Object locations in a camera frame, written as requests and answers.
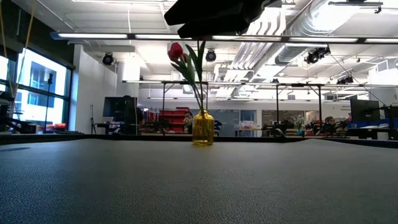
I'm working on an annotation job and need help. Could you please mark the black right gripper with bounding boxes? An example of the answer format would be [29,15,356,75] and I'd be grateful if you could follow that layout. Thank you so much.
[164,0,282,39]

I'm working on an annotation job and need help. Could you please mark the amber glass vase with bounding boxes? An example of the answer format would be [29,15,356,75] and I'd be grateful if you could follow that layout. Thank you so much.
[192,109,215,146]

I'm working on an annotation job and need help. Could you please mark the person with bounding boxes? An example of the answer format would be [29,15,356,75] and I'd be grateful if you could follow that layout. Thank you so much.
[183,111,194,134]
[119,95,144,135]
[323,116,337,133]

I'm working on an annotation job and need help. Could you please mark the red storage bins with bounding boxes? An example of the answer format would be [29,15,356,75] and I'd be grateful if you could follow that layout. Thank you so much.
[158,107,190,133]

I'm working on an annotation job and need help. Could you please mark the black spotlight cluster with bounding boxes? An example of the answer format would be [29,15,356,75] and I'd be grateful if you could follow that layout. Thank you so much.
[336,75,354,85]
[303,45,331,65]

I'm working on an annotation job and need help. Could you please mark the black rig light bar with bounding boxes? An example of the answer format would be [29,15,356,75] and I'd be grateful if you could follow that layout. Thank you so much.
[49,30,398,44]

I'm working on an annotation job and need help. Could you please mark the black monitor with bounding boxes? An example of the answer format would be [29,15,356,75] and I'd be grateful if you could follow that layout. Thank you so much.
[350,98,381,123]
[102,96,137,118]

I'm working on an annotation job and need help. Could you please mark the thin tripod stand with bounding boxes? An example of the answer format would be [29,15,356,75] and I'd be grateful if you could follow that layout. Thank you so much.
[89,105,97,134]

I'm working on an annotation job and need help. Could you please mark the black pole stand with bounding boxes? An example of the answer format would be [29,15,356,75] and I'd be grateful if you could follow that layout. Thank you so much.
[44,73,54,131]

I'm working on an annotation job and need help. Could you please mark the blue storage bins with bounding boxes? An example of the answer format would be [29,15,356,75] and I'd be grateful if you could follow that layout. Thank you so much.
[348,121,389,129]

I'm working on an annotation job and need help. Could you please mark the large window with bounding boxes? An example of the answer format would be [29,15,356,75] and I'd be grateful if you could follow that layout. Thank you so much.
[0,46,73,125]

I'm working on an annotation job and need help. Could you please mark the black table mat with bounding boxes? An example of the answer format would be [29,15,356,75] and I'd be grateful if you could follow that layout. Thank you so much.
[0,138,398,224]

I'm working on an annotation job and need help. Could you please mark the black metal frame rig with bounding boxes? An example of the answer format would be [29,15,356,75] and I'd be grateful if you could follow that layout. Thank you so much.
[123,80,398,131]

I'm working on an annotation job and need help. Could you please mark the silver ventilation duct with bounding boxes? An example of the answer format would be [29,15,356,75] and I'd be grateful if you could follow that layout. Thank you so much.
[295,0,398,35]

